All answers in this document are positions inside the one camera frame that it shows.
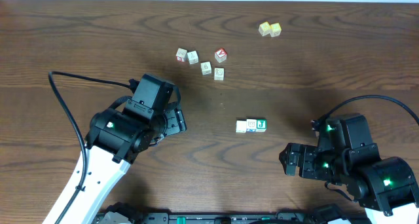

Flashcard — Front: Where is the white block number four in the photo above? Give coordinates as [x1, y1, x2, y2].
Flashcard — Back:
[236, 120, 247, 133]

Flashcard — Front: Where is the white block number eight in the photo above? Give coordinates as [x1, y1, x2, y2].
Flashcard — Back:
[256, 119, 267, 132]

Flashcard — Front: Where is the yellow letter block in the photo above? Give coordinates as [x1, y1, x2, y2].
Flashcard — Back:
[246, 119, 257, 132]

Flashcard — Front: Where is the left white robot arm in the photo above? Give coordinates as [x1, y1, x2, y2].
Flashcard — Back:
[44, 107, 187, 223]

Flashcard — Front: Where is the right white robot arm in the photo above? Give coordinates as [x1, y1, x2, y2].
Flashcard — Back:
[279, 143, 418, 217]

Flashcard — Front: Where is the white block beside red-sided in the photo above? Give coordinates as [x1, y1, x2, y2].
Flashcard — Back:
[187, 50, 199, 64]

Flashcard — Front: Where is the white block red side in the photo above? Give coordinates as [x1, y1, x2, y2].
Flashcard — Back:
[175, 48, 187, 62]

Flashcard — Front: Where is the red letter A block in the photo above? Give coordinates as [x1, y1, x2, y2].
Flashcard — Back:
[215, 48, 227, 63]

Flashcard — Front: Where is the yellow block far left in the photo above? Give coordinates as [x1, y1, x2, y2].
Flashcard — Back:
[259, 22, 271, 36]

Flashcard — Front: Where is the yellow block far right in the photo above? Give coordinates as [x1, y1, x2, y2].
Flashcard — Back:
[270, 23, 282, 37]

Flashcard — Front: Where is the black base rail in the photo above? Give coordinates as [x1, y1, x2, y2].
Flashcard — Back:
[91, 202, 371, 224]

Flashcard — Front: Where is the white block ring symbol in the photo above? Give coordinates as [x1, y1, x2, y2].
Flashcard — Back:
[214, 67, 225, 81]

